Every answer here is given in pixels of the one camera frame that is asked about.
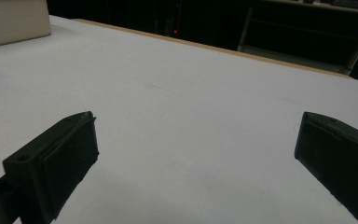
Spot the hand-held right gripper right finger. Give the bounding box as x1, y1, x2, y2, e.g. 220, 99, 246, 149
294, 111, 358, 224

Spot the grey metal shelf frame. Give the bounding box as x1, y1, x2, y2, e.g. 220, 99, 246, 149
236, 0, 358, 76

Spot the beige box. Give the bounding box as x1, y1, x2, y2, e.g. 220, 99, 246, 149
0, 0, 52, 49

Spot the dark device with red light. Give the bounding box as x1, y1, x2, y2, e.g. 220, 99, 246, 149
155, 0, 185, 36

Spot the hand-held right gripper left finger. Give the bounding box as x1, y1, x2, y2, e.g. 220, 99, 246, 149
2, 110, 101, 224

